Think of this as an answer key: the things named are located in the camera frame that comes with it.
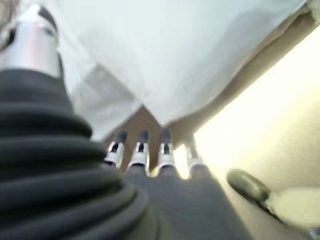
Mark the white duvet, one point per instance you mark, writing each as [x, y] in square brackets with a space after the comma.
[162, 50]

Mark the white bed sheet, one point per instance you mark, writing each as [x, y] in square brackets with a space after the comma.
[105, 100]

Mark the silver left robot leg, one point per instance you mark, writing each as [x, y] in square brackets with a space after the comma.
[247, 186]

